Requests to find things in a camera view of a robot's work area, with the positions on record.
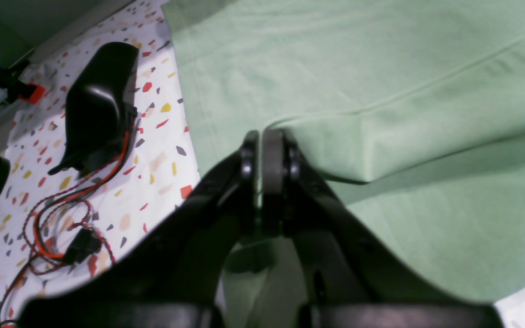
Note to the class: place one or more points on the light green T-shirt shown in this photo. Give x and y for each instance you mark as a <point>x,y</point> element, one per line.
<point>413,110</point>

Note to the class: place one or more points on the red clip right edge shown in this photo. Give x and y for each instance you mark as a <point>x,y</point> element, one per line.
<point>30,92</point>

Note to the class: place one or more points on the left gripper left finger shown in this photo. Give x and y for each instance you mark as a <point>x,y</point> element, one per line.
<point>170,279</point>

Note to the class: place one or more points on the black curved handle right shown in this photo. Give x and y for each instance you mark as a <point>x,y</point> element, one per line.
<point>100,111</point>

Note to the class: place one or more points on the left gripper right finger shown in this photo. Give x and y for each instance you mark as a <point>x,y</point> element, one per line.
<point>353,280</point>

